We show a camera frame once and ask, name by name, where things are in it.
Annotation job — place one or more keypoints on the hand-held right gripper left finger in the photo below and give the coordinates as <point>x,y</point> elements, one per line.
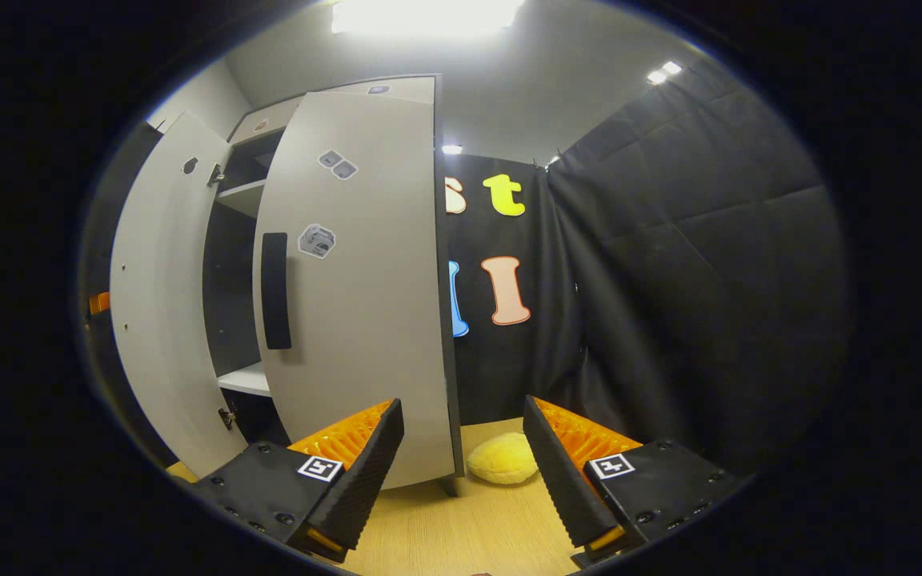
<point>369,472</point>

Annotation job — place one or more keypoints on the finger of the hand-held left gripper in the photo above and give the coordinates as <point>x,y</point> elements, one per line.
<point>99,302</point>

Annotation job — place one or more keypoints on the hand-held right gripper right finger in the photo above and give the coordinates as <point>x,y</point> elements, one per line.
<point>559,472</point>

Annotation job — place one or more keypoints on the white cabinet door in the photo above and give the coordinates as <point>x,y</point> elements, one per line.
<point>165,304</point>
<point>373,320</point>

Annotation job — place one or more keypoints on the white and grey cabinet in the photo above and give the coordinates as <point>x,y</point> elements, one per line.
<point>245,378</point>

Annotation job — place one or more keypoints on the white cabinet drawer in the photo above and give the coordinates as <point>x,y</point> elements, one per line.
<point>269,124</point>

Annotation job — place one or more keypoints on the yellow plush toy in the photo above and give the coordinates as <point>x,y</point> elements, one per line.
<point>503,458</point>

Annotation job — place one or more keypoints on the black backdrop cloth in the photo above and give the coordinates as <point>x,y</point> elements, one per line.
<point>669,280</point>

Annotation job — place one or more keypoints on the large ceiling light panel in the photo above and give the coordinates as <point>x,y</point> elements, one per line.
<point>427,14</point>

